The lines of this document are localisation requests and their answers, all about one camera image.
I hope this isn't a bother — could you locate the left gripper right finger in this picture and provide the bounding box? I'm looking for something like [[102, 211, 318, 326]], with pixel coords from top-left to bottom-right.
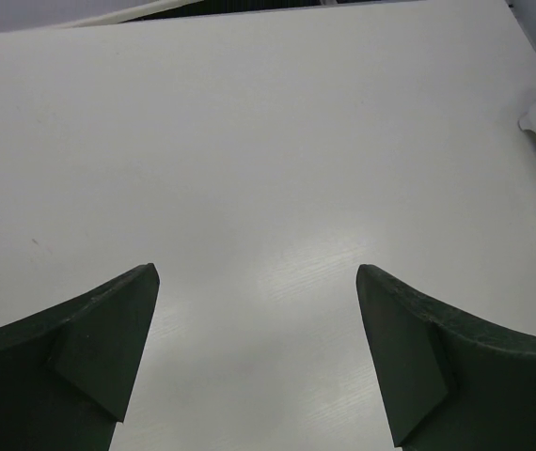
[[356, 265, 536, 450]]

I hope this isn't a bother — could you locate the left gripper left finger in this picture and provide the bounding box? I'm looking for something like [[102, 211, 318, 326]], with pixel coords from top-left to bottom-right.
[[0, 263, 159, 450]]

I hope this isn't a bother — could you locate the white backdrop board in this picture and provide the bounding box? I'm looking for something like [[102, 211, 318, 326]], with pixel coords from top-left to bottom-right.
[[55, 0, 193, 28]]

